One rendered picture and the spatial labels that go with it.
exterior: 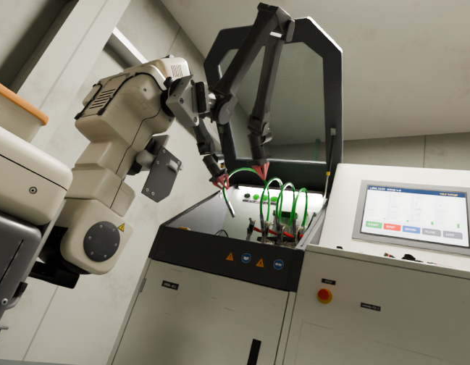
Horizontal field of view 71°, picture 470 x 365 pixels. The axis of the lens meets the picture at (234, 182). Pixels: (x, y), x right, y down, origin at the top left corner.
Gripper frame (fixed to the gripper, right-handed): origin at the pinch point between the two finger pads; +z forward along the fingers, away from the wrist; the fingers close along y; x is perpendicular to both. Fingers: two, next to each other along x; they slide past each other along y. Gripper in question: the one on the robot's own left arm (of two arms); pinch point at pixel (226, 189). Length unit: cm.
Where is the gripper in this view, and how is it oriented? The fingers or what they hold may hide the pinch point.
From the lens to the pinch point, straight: 167.3
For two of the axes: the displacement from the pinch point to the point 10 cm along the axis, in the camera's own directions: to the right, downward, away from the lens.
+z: 5.3, 8.4, -1.3
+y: -4.9, 4.3, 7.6
